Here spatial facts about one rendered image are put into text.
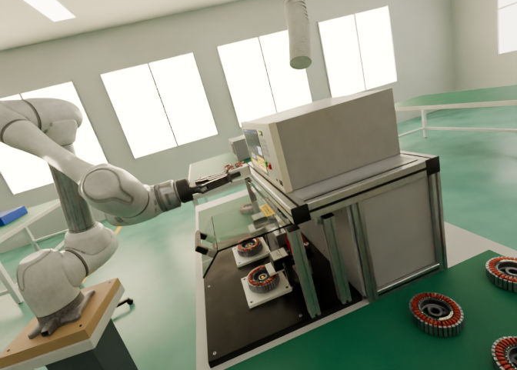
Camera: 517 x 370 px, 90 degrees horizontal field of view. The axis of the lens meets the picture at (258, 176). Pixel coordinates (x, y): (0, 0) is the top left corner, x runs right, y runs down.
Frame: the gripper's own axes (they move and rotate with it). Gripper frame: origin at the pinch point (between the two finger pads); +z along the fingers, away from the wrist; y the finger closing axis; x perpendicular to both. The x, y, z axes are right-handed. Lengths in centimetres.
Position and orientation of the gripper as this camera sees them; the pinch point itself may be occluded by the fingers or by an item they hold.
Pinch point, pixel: (239, 172)
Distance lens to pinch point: 84.3
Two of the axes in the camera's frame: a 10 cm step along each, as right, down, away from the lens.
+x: -2.6, -9.3, -2.7
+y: 2.3, 2.1, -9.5
